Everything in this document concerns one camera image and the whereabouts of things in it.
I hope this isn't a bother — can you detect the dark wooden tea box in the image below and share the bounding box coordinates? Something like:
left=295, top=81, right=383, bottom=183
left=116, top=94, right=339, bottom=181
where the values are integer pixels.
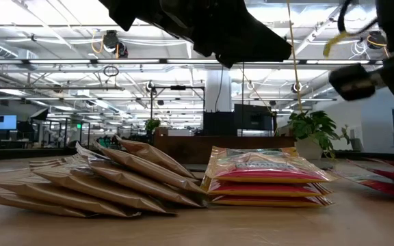
left=152, top=126, right=297, bottom=165

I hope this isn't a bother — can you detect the black ceiling cable reel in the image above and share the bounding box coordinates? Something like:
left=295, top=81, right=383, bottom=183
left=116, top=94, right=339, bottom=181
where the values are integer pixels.
left=101, top=29, right=129, bottom=59
left=366, top=30, right=389, bottom=51

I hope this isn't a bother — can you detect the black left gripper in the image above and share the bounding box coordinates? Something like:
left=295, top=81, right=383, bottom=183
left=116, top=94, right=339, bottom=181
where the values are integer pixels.
left=98, top=0, right=293, bottom=68

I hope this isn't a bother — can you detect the yellow cable tag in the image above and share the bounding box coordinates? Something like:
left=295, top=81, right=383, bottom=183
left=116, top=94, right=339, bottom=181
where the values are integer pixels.
left=322, top=31, right=352, bottom=58

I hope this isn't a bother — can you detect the white square column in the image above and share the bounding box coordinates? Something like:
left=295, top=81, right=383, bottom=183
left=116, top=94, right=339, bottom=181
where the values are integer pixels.
left=205, top=70, right=232, bottom=113

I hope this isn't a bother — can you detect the small distant potted plant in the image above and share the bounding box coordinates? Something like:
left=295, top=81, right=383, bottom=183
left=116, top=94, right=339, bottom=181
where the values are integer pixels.
left=144, top=118, right=161, bottom=135

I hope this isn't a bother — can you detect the black computer case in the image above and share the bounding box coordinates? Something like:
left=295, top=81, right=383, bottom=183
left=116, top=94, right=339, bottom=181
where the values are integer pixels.
left=202, top=104, right=277, bottom=137

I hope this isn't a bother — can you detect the black aluminium table frame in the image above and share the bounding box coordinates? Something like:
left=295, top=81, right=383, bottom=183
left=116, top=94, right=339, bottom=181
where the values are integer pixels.
left=0, top=146, right=394, bottom=163

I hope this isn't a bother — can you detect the white plant pot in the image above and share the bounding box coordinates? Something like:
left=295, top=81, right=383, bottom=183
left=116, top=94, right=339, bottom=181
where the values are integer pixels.
left=294, top=136, right=325, bottom=161

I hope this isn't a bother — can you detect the desktop computer monitor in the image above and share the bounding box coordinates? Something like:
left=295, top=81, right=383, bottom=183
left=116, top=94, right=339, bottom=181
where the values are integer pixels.
left=0, top=114, right=18, bottom=131

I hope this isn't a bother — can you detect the green leafy potted plant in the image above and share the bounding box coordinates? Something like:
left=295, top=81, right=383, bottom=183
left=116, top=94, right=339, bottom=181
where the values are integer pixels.
left=285, top=109, right=351, bottom=161

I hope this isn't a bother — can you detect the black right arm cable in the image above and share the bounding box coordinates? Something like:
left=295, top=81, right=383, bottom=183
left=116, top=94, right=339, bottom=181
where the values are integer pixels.
left=337, top=0, right=379, bottom=35

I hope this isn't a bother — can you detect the black metal stand frame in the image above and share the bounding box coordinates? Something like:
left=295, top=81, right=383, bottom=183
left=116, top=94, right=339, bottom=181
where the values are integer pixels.
left=150, top=85, right=207, bottom=120

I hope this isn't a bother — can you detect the yellow hanging cord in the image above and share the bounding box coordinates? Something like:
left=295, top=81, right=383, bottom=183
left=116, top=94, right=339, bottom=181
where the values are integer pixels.
left=287, top=0, right=303, bottom=113

